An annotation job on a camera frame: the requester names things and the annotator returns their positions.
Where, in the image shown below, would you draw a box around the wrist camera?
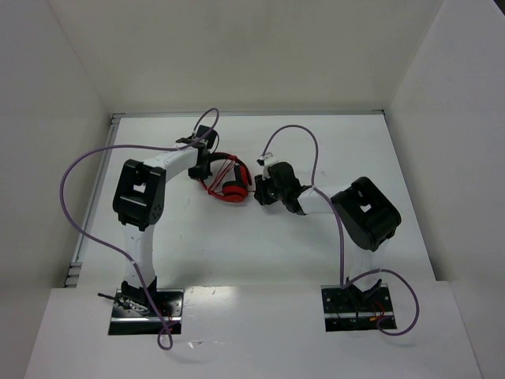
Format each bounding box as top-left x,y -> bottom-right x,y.
256,152 -> 279,171
176,125 -> 219,149

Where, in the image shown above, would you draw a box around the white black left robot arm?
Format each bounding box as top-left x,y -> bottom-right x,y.
113,144 -> 210,314

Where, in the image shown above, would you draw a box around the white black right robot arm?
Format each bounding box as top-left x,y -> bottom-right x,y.
254,156 -> 402,253

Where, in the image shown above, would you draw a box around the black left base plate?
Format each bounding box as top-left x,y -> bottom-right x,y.
108,289 -> 184,336

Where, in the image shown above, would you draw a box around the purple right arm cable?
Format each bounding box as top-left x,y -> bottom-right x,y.
261,125 -> 420,336

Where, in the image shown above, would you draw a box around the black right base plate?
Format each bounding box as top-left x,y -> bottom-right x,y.
321,284 -> 397,332

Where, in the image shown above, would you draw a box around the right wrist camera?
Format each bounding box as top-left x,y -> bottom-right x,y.
256,152 -> 279,171

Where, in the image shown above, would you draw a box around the red black headphones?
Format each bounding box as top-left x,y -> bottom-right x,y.
199,152 -> 253,203

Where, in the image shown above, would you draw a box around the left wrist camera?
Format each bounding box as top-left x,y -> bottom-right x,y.
176,125 -> 219,149

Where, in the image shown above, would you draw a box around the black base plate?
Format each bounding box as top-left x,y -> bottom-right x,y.
321,284 -> 397,332
108,289 -> 184,336

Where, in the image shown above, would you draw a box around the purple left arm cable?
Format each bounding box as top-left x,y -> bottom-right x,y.
58,107 -> 220,351

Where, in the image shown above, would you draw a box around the red headphone cable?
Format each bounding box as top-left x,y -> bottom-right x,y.
204,154 -> 257,198

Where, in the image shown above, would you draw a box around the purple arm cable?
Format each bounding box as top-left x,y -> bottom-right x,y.
261,125 -> 420,336
58,107 -> 220,351

